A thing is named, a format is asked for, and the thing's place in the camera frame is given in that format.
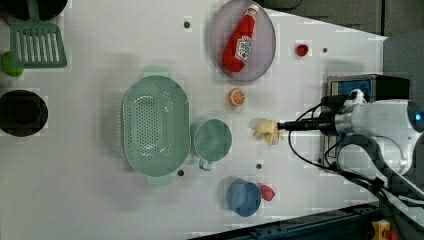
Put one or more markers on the orange slice toy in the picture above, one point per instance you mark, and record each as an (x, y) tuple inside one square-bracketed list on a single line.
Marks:
[(236, 97)]

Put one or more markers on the black cylinder container lower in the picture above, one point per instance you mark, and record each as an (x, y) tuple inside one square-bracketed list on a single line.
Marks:
[(48, 9)]

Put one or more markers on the green slotted spatula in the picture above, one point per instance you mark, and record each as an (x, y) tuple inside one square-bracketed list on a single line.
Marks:
[(36, 44)]

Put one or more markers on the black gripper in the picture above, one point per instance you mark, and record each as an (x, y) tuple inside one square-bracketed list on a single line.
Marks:
[(330, 107)]

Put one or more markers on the grey round plate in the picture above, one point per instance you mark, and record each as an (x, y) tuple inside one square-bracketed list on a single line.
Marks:
[(263, 43)]

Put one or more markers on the black cylinder container upper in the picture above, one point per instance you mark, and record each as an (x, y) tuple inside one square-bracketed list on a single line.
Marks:
[(22, 113)]

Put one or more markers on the yellow plush banana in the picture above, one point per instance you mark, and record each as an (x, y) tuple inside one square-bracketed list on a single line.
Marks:
[(268, 130)]

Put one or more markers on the red strawberry toy near cup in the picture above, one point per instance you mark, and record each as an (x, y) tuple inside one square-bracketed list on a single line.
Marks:
[(267, 192)]

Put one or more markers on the green mug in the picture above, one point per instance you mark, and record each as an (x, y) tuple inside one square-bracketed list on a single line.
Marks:
[(211, 141)]

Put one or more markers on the blue cup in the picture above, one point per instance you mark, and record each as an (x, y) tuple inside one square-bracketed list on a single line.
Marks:
[(243, 197)]

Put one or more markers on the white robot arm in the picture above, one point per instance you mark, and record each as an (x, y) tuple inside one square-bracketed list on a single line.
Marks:
[(375, 144)]

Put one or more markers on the red plush ketchup bottle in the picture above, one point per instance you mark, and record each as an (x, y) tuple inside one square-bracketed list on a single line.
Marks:
[(238, 47)]

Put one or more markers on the black cylinder container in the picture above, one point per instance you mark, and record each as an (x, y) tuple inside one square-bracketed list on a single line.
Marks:
[(48, 9), (22, 113)]

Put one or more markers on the red strawberry toy near plate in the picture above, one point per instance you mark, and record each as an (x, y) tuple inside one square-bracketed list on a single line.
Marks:
[(302, 50)]

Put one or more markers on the green colander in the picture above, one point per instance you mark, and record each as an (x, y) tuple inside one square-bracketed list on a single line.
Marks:
[(155, 119)]

